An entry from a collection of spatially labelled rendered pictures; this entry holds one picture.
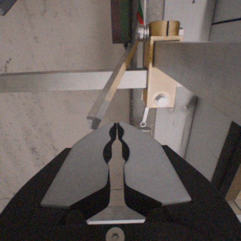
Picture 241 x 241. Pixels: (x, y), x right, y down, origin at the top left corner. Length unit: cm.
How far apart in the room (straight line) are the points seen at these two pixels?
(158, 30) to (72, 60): 95
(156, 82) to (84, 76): 12
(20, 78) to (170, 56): 24
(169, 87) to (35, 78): 23
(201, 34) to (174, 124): 30
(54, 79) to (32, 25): 97
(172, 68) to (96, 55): 98
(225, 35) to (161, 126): 33
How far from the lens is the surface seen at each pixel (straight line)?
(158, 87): 27
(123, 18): 43
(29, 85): 31
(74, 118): 131
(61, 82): 29
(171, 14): 53
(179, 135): 65
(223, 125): 49
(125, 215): 34
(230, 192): 49
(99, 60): 114
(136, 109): 47
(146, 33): 28
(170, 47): 19
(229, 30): 50
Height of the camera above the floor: 113
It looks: 63 degrees down
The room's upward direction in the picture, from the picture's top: 178 degrees clockwise
